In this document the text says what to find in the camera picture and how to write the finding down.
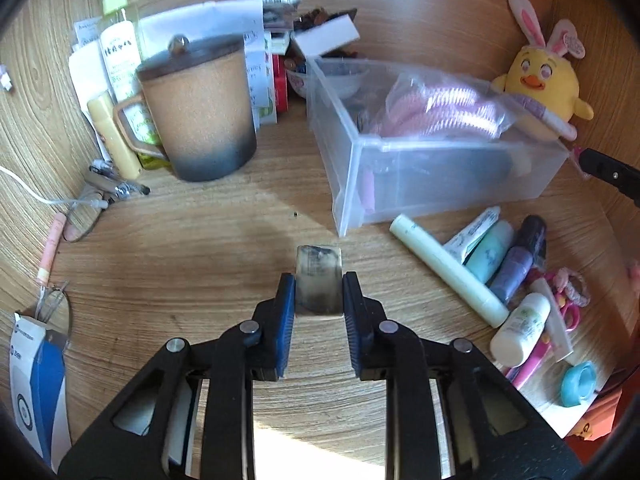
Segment yellow chick plush toy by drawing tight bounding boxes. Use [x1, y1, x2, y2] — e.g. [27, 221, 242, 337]
[489, 0, 596, 142]

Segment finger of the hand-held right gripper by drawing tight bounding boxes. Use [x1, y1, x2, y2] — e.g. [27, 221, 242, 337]
[579, 147, 640, 208]

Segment bowl of push pins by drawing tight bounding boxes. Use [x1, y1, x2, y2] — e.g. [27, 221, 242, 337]
[284, 57, 312, 101]

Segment white cardboard box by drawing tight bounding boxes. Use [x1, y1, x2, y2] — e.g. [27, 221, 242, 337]
[291, 11, 361, 58]

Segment orange printed clothing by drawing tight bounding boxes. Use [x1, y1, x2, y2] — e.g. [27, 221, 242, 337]
[564, 387, 627, 442]

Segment pink rope in bag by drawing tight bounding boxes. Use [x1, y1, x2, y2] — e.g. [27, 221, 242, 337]
[372, 72, 516, 140]

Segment teal bottle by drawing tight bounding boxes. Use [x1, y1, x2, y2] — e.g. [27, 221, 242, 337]
[465, 220, 516, 285]

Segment pale green tube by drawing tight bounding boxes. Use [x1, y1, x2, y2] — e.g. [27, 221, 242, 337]
[390, 213, 510, 328]

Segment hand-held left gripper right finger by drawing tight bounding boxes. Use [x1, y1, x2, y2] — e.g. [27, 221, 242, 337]
[342, 271, 583, 480]

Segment stack of books and papers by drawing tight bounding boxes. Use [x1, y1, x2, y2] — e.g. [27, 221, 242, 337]
[69, 0, 358, 126]

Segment white cable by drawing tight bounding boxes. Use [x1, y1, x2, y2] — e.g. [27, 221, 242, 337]
[0, 165, 108, 209]

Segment clear plastic storage bin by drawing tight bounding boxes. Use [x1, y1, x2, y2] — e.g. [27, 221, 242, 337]
[304, 55, 571, 238]

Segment eyeglasses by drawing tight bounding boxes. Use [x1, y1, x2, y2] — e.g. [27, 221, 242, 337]
[35, 182, 108, 326]

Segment pink hair tie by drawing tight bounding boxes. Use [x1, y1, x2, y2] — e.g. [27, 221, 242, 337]
[554, 267, 592, 307]

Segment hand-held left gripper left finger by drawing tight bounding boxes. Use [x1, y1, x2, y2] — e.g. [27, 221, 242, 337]
[57, 272, 296, 480]

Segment blue white carton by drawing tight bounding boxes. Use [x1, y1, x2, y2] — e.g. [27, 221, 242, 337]
[9, 311, 73, 468]

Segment small white bottle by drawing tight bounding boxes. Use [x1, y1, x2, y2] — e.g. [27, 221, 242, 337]
[489, 292, 551, 368]

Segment dark green spray bottle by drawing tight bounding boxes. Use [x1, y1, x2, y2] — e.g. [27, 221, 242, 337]
[294, 244, 344, 320]

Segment pink scissors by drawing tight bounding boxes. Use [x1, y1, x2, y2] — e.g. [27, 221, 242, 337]
[505, 270, 582, 390]

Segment purple bottle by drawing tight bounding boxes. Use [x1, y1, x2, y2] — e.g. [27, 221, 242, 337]
[487, 215, 548, 306]

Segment metal binder clips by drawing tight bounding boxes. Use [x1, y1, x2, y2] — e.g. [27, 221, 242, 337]
[89, 160, 151, 203]

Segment white ointment tube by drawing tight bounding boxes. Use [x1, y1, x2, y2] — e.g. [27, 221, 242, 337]
[444, 206, 502, 263]

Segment pale yellow tube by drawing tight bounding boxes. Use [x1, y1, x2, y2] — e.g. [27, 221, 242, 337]
[86, 92, 142, 181]

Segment pink pen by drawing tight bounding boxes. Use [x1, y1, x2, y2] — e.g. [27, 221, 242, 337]
[36, 212, 68, 286]

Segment yellow green spray bottle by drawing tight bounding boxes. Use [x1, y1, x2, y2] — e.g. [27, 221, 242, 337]
[99, 0, 161, 168]

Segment blue tape roll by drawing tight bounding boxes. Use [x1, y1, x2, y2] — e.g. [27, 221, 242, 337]
[560, 360, 598, 408]

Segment orange grey lidded mug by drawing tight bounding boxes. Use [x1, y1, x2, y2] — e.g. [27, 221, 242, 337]
[112, 34, 258, 183]

